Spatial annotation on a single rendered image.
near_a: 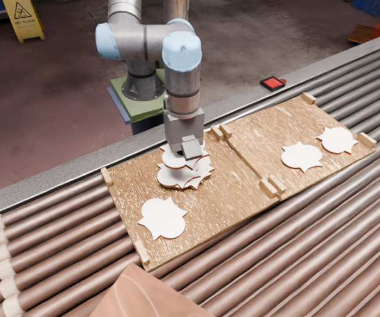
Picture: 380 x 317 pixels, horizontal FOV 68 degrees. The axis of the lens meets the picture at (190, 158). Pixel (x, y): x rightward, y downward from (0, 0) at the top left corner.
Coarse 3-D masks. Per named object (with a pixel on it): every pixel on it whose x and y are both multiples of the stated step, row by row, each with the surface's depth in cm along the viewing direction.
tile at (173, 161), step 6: (168, 144) 77; (204, 144) 77; (162, 150) 77; (168, 150) 76; (162, 156) 74; (168, 156) 74; (174, 156) 74; (180, 156) 74; (204, 156) 75; (168, 162) 73; (174, 162) 73; (180, 162) 73; (186, 162) 73; (192, 162) 73; (174, 168) 72; (180, 168) 72; (192, 168) 71
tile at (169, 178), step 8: (160, 168) 83; (168, 168) 83; (184, 168) 83; (160, 176) 81; (168, 176) 81; (176, 176) 81; (184, 176) 81; (192, 176) 81; (200, 176) 82; (168, 184) 79; (176, 184) 79; (184, 184) 79
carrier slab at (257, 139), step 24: (240, 120) 103; (264, 120) 103; (288, 120) 103; (312, 120) 103; (336, 120) 103; (240, 144) 94; (264, 144) 94; (288, 144) 94; (312, 144) 94; (360, 144) 94; (264, 168) 87; (288, 168) 87; (312, 168) 87; (336, 168) 87; (288, 192) 81
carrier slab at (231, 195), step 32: (160, 160) 89; (224, 160) 89; (128, 192) 81; (160, 192) 81; (192, 192) 81; (224, 192) 81; (256, 192) 81; (128, 224) 74; (192, 224) 74; (224, 224) 74; (160, 256) 68
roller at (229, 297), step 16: (368, 192) 83; (352, 208) 79; (320, 224) 76; (336, 224) 76; (304, 240) 73; (320, 240) 74; (272, 256) 71; (288, 256) 70; (256, 272) 67; (272, 272) 68; (240, 288) 65; (256, 288) 66; (208, 304) 63; (224, 304) 62
